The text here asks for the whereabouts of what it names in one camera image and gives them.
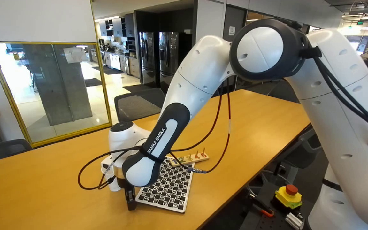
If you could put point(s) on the red yellow emergency stop button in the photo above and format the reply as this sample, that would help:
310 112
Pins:
289 195

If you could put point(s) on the black office chair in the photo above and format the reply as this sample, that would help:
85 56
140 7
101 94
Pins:
13 147

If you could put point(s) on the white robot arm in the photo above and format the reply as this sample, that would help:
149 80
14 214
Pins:
329 79

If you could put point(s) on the checkered marker calibration board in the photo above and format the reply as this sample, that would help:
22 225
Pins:
170 190

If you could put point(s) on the wooden number peg board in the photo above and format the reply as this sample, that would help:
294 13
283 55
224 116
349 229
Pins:
188 158

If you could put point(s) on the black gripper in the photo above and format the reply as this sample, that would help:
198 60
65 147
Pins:
129 193

